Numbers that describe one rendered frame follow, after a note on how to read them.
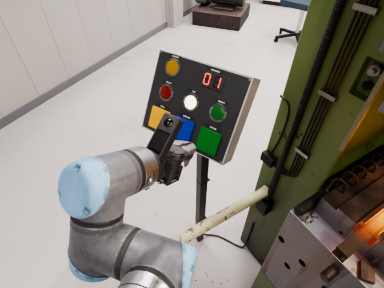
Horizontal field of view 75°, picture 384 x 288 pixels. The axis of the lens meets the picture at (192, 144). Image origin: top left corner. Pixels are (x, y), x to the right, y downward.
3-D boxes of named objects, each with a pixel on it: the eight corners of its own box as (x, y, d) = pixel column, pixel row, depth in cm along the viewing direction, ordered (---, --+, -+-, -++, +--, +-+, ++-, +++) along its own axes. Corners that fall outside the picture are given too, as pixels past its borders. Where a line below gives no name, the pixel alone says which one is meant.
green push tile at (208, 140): (214, 157, 79) (221, 135, 76) (194, 148, 82) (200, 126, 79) (216, 156, 80) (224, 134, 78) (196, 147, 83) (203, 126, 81)
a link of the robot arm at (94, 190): (51, 210, 42) (52, 154, 40) (108, 188, 53) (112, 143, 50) (90, 234, 38) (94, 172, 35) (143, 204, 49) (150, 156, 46)
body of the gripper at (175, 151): (158, 167, 67) (126, 179, 56) (166, 137, 64) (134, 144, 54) (181, 180, 64) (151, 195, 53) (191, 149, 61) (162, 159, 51)
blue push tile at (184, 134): (187, 144, 83) (194, 123, 80) (169, 136, 86) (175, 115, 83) (190, 144, 84) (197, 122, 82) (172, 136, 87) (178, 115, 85)
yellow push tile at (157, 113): (164, 133, 87) (169, 113, 84) (147, 125, 90) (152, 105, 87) (167, 133, 88) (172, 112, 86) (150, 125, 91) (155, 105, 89)
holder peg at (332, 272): (326, 285, 64) (330, 281, 62) (318, 275, 65) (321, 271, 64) (336, 276, 65) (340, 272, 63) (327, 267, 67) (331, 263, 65)
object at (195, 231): (184, 248, 97) (184, 242, 93) (178, 236, 100) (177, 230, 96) (269, 198, 113) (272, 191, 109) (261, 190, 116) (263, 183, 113)
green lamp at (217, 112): (217, 124, 76) (218, 112, 73) (208, 116, 79) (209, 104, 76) (226, 120, 77) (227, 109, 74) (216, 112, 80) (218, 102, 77)
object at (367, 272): (372, 285, 58) (375, 283, 58) (358, 279, 59) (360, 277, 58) (372, 266, 61) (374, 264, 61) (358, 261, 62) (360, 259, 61)
